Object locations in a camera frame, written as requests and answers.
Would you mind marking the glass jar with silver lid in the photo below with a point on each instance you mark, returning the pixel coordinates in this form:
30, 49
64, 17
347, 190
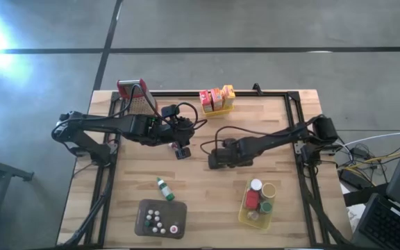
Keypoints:
255, 184

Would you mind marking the black floor stand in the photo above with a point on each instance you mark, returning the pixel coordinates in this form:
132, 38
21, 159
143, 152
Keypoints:
9, 171

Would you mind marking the green food colouring bottle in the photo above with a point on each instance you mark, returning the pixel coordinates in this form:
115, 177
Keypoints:
166, 191

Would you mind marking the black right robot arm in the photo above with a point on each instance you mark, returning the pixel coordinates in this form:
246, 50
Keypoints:
283, 139

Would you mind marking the black power brick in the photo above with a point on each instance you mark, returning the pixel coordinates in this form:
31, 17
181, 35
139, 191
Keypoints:
351, 178

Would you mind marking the small glass spice jar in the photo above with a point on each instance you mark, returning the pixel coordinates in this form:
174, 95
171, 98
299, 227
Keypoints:
253, 215

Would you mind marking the black laptop keyboard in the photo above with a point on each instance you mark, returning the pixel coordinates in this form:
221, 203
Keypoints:
391, 222

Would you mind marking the white paper sheet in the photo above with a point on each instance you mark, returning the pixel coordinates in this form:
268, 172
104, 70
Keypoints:
354, 215

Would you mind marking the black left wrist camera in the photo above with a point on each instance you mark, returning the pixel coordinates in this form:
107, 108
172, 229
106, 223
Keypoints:
169, 111

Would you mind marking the yellow plastic basket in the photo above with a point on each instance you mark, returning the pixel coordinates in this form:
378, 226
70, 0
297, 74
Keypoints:
221, 112

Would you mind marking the red Froot Loops cereal box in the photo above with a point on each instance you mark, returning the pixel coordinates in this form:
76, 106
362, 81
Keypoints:
205, 99

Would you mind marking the yellow translucent plastic bin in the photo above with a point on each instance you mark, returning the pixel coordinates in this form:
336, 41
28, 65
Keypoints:
252, 222

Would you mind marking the yellow Corn Pops cereal box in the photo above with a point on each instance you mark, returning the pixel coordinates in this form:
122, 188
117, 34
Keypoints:
228, 93

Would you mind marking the orange Mini Wheats cereal box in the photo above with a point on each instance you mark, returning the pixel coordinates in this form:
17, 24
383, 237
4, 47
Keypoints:
216, 99

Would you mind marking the grey translucent plastic bin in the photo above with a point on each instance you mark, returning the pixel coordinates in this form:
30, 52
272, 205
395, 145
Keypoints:
177, 212

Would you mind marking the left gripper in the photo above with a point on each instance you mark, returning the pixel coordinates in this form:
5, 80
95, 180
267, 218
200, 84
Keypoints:
177, 132

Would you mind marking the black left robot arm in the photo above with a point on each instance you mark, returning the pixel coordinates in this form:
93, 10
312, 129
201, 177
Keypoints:
109, 125

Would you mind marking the red smoked paprika tin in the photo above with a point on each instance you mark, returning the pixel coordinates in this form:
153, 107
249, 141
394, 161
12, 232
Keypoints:
251, 200

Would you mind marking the black clamp on frame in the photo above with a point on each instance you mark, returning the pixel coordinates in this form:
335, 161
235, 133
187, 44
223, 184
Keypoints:
257, 89

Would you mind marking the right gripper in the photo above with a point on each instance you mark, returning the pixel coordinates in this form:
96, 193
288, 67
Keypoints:
236, 152

